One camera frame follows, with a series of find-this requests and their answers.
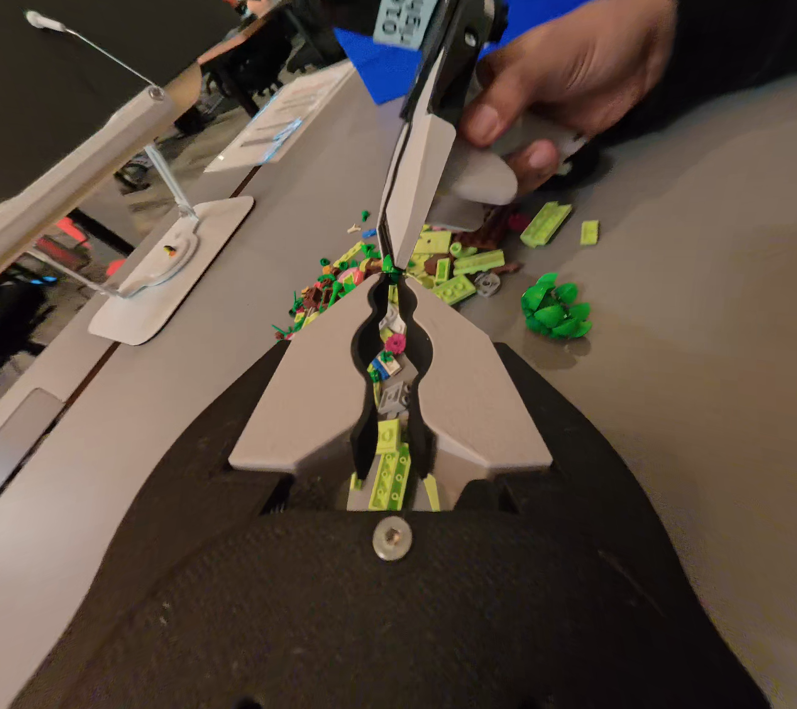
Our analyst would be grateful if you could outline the black monitor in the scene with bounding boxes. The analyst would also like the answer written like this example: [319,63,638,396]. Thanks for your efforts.
[0,0,250,205]

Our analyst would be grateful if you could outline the person's right hand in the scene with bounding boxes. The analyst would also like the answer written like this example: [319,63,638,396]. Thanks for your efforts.
[457,0,680,199]

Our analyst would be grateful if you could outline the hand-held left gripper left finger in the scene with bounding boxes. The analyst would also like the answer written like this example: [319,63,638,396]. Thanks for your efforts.
[228,273,387,476]

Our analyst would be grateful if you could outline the lime ridged toy brick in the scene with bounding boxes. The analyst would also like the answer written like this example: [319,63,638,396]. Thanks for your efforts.
[520,201,574,249]

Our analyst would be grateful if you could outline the pile of small toy bricks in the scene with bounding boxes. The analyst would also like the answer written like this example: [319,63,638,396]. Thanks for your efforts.
[273,201,601,512]

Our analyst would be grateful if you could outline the green leaf cluster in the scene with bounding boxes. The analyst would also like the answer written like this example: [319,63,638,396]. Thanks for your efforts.
[522,273,592,340]

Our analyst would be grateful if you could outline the brown toy brick plate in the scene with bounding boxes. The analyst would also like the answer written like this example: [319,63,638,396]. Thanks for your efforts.
[457,207,518,252]

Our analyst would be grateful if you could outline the thin white cable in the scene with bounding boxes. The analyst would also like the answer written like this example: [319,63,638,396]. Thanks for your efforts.
[25,10,156,90]

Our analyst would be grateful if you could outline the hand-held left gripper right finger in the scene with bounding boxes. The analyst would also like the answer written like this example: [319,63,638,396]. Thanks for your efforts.
[398,273,554,505]

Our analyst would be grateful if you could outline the laminated paper sheet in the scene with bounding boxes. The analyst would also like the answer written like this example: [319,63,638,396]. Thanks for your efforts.
[205,61,356,173]

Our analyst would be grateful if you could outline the white desk lamp stand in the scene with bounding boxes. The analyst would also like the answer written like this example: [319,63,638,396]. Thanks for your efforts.
[0,11,255,346]

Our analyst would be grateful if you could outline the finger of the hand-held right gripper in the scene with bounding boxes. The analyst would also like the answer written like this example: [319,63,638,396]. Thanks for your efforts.
[377,122,412,252]
[386,50,459,269]

